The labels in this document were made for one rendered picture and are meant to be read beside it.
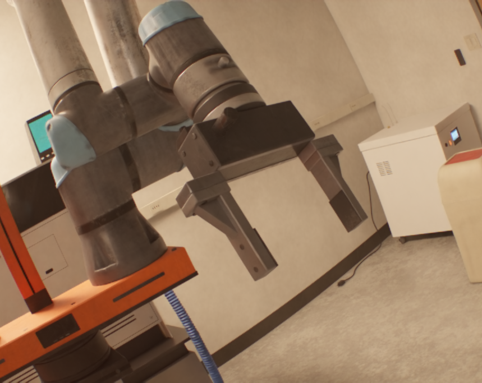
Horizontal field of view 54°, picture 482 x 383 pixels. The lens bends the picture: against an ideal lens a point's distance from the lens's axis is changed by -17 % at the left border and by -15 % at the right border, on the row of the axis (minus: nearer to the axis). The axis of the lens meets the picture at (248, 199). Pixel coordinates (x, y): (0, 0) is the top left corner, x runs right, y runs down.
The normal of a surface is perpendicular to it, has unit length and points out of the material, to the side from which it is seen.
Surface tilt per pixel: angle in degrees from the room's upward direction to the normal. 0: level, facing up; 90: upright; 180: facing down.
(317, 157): 82
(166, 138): 100
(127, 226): 72
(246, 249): 82
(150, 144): 85
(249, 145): 67
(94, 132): 104
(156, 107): 112
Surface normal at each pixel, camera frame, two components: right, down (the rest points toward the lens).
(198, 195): 0.42, -0.50
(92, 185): 0.32, 0.02
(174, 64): -0.57, 0.11
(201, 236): 0.57, -0.11
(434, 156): -0.72, 0.41
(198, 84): -0.42, 0.00
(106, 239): -0.01, -0.16
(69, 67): 0.27, -0.36
